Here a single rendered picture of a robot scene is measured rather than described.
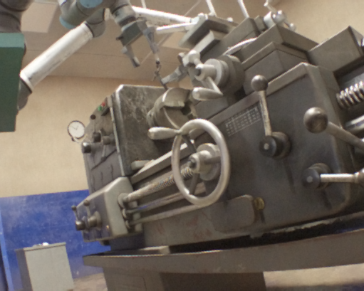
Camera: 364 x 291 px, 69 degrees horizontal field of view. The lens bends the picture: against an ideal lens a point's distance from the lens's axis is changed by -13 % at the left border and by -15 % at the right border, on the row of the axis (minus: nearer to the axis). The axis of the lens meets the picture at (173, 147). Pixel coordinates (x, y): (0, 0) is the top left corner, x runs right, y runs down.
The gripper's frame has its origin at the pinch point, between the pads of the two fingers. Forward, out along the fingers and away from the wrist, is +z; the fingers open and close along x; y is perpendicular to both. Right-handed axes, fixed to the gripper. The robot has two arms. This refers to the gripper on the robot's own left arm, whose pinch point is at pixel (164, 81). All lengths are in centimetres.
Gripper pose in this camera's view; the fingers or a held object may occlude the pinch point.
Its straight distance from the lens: 157.6
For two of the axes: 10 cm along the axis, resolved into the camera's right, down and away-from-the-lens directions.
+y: 5.4, 8.4, 0.1
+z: -8.1, 5.3, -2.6
